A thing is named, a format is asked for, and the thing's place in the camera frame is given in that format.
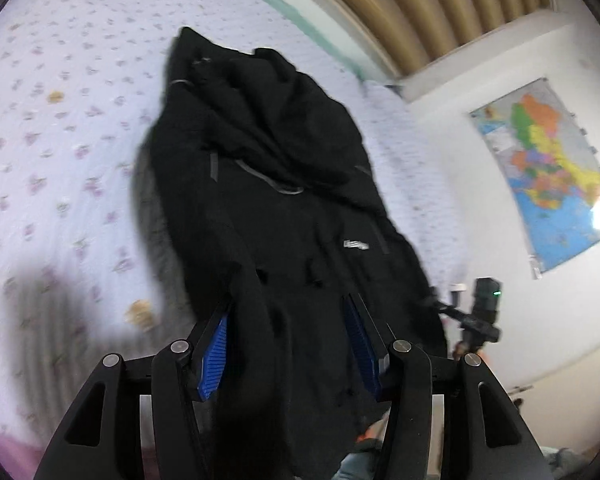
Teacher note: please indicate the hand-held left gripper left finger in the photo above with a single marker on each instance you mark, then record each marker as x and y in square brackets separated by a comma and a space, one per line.
[212, 360]

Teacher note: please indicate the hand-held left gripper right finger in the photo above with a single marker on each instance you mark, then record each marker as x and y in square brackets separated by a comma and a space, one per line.
[362, 350]

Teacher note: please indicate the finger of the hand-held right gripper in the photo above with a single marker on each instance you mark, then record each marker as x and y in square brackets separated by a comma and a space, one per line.
[450, 311]

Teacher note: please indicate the black hooded jacket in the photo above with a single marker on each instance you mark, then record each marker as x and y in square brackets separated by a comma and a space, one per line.
[290, 210]

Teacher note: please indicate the floral white bed quilt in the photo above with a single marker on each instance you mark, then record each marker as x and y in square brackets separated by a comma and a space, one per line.
[55, 160]

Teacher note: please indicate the striped brown window blind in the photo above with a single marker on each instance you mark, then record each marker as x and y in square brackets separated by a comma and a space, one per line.
[430, 5]

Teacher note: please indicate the teal bed sheet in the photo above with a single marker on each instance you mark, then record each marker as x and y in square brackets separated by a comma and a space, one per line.
[300, 15]

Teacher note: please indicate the colourful wall map poster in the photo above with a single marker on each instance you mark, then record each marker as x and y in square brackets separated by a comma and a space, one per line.
[550, 170]

